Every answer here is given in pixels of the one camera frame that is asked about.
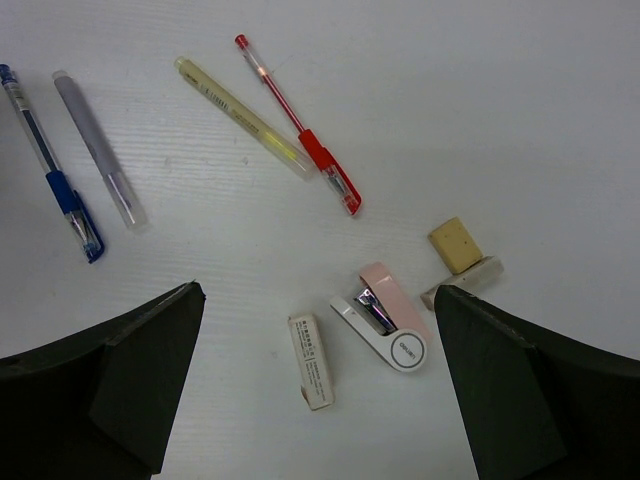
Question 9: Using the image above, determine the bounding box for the white eraser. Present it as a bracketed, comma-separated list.
[420, 256, 504, 312]

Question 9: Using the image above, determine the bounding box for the grey purple pen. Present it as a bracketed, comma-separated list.
[52, 70, 148, 230]

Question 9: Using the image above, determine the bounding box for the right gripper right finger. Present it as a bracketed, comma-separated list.
[435, 286, 639, 479]

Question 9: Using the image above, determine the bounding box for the yellow eraser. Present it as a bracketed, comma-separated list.
[427, 217, 483, 275]

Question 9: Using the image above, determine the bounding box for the beige yellow pen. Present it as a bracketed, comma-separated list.
[174, 56, 316, 180]

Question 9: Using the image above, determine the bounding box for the red gel pen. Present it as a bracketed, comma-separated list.
[234, 34, 362, 216]

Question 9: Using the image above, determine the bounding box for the blue gel pen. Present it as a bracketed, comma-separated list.
[1, 64, 105, 264]

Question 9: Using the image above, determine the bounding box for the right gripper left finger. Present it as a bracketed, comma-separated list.
[1, 281, 205, 479]

